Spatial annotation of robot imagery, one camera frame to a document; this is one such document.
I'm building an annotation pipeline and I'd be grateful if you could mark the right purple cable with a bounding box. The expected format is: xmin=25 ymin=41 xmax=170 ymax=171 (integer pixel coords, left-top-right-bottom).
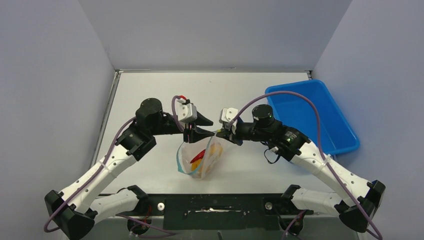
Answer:
xmin=225 ymin=91 xmax=384 ymax=240

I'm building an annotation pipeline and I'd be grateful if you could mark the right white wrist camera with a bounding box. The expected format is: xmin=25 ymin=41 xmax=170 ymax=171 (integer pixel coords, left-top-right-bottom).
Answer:
xmin=219 ymin=107 xmax=239 ymax=132

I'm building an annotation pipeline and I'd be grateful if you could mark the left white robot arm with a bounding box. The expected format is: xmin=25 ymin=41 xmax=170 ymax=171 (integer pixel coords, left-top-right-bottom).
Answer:
xmin=44 ymin=95 xmax=213 ymax=240

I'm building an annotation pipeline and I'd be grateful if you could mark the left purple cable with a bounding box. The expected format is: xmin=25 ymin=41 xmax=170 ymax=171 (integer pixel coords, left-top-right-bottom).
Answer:
xmin=43 ymin=95 xmax=188 ymax=239

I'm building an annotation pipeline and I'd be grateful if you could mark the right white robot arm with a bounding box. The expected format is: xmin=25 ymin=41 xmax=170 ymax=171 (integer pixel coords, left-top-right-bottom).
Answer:
xmin=216 ymin=104 xmax=386 ymax=233

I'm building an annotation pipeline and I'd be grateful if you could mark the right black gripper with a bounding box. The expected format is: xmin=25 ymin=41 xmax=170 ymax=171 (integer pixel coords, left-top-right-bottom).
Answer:
xmin=216 ymin=119 xmax=270 ymax=146

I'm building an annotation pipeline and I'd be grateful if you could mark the yellow lemon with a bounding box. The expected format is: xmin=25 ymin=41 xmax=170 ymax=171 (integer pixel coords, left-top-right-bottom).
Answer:
xmin=209 ymin=143 xmax=223 ymax=158

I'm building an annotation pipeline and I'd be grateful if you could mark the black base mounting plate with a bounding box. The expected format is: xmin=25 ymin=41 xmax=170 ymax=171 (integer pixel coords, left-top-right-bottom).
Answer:
xmin=128 ymin=193 xmax=300 ymax=231

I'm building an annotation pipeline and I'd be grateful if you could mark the clear zip top bag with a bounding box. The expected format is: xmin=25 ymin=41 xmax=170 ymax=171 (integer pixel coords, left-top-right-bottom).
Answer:
xmin=176 ymin=135 xmax=226 ymax=180

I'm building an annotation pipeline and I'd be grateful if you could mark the small orange food ball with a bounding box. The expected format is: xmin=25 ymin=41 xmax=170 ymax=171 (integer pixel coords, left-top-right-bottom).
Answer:
xmin=191 ymin=159 xmax=203 ymax=173

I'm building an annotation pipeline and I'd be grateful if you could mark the blue plastic tray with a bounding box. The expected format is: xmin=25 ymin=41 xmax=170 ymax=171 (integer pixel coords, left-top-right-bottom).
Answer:
xmin=264 ymin=79 xmax=361 ymax=157

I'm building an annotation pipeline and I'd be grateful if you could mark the aluminium rail frame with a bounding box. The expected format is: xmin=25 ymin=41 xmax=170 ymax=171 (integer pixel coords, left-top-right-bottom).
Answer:
xmin=66 ymin=69 xmax=122 ymax=229

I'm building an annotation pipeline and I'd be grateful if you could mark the red chili pepper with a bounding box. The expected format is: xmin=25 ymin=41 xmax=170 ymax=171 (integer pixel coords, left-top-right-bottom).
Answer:
xmin=190 ymin=149 xmax=206 ymax=164

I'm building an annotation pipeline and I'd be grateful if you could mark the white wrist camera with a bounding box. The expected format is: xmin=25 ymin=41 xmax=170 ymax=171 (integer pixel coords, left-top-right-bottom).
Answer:
xmin=219 ymin=107 xmax=239 ymax=132
xmin=177 ymin=103 xmax=198 ymax=124

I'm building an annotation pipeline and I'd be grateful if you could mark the purple cable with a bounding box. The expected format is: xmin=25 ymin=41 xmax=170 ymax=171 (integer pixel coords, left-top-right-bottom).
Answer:
xmin=43 ymin=95 xmax=188 ymax=239
xmin=225 ymin=91 xmax=384 ymax=240

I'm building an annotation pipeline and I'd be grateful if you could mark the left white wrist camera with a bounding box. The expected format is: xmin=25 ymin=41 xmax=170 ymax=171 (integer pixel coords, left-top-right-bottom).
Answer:
xmin=177 ymin=103 xmax=198 ymax=124

